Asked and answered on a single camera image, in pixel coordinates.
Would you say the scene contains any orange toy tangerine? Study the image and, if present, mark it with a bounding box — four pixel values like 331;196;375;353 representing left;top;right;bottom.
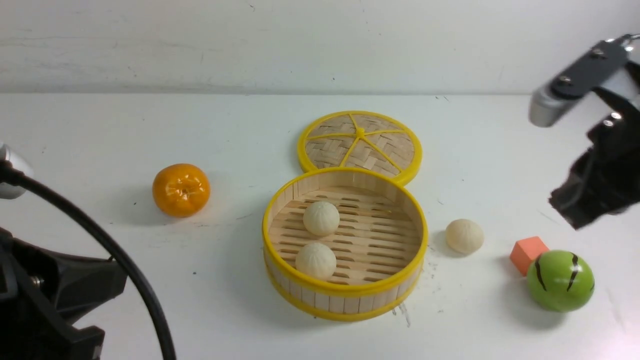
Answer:
151;162;211;218

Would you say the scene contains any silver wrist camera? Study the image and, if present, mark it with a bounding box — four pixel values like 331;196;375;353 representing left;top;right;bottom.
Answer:
0;141;34;199
528;33;639;128

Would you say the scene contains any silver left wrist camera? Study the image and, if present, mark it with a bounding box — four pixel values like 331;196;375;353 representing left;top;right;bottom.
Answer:
0;141;34;199

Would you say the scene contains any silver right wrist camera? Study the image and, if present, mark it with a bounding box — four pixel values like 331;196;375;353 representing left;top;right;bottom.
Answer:
528;33;639;128

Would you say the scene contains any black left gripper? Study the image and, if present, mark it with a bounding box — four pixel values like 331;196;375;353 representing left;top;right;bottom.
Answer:
0;229;128;360

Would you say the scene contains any yellow woven steamer lid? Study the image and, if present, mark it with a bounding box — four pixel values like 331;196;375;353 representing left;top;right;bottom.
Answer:
295;111;423;186

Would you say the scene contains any yellow rimmed bamboo steamer tray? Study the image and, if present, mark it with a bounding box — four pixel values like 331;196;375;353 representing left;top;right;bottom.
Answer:
262;167;429;322

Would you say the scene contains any orange foam cube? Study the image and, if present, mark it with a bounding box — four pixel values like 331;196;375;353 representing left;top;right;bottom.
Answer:
509;235;550;277

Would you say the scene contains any green striped toy melon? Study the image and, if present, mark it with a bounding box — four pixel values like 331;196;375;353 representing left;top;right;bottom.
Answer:
526;249;595;313

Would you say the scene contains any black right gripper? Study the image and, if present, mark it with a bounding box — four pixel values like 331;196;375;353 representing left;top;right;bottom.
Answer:
548;80;639;230

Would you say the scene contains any black camera cable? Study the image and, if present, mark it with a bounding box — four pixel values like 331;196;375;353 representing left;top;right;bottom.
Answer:
0;160;177;360

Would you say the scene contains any white toy bun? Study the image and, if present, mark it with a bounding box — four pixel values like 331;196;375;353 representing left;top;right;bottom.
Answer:
294;242;338;281
302;201;341;237
445;218;485;256

